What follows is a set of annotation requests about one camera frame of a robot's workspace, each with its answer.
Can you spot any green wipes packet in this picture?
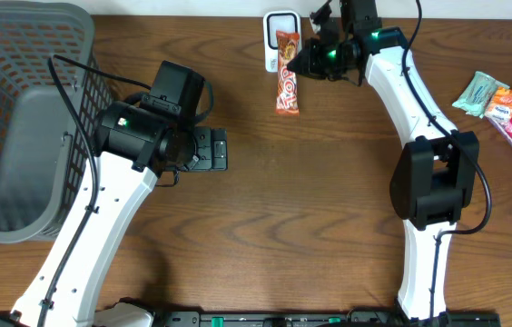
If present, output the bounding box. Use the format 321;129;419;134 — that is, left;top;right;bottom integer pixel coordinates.
452;71;509;118

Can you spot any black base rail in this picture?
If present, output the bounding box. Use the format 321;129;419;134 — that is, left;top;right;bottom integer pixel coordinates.
153;308;502;327

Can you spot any small orange packet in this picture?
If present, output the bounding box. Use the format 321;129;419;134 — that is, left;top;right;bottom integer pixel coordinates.
484;86;512;123

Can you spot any orange snack bar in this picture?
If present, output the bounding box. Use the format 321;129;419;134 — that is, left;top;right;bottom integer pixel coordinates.
275;31;300;115

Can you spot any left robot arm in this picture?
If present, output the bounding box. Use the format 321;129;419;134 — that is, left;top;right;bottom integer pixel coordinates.
0;61;228;326

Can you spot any white barcode scanner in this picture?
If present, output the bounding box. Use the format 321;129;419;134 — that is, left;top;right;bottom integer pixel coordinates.
262;10;301;73

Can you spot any grey plastic basket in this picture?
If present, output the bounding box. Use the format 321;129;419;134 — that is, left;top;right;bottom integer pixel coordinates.
0;1;113;243

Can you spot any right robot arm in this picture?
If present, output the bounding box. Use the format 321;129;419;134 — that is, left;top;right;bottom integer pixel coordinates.
288;27;484;326

